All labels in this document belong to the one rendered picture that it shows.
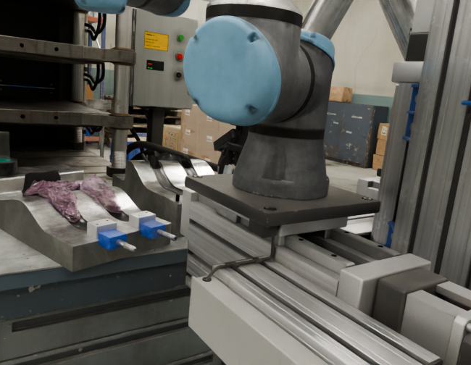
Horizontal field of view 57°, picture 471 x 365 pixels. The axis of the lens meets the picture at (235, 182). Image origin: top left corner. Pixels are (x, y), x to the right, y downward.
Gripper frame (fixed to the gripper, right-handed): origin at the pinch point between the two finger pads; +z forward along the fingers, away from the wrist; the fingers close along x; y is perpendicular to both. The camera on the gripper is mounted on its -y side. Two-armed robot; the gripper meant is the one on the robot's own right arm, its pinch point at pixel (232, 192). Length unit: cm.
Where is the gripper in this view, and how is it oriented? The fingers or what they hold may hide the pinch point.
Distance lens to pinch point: 119.9
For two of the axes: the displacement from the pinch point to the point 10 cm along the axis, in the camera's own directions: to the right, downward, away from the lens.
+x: 8.3, -0.4, 5.6
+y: 5.5, 2.2, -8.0
